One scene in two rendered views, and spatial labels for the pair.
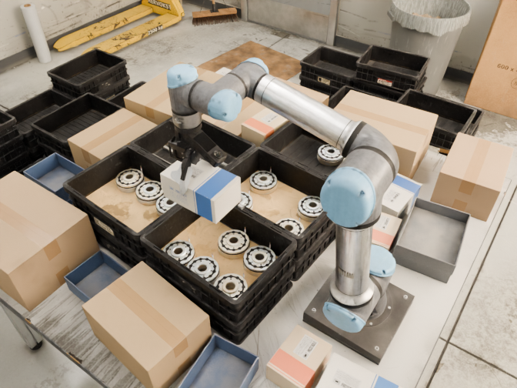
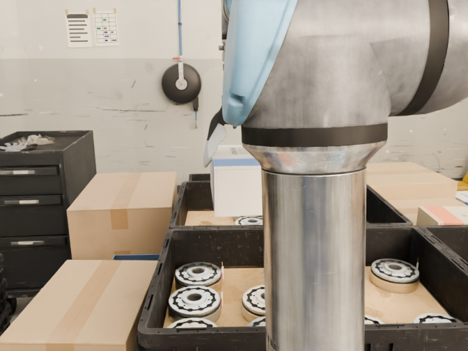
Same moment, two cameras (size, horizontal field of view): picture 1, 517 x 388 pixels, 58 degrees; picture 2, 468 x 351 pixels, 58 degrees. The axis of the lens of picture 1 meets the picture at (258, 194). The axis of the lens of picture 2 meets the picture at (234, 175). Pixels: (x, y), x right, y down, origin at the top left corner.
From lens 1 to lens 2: 96 cm
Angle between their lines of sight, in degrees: 50
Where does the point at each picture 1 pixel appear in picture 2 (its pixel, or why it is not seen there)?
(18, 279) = (74, 224)
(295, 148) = not seen: outside the picture
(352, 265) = (274, 309)
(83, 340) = not seen: hidden behind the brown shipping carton
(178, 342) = (58, 342)
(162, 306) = (108, 301)
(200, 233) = (251, 279)
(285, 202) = (406, 310)
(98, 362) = not seen: hidden behind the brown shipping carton
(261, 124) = (449, 214)
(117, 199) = (221, 222)
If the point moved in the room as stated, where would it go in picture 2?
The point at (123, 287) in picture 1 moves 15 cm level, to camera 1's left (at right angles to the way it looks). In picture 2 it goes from (111, 267) to (86, 246)
